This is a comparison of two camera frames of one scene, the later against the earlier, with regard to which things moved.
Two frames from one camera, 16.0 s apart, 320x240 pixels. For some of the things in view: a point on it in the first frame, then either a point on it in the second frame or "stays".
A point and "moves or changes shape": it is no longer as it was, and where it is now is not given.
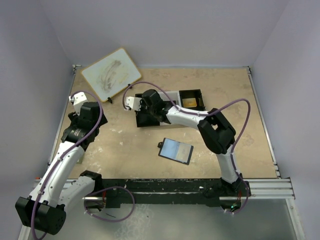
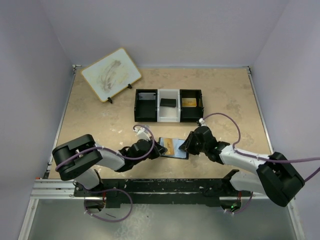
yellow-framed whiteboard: [111, 74] stays
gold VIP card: [183, 153] -> [169, 144]
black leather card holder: [168, 148] moves or changes shape
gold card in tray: [189, 102] stays
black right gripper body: [146, 110] -> [191, 143]
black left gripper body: [72, 117] -> [155, 149]
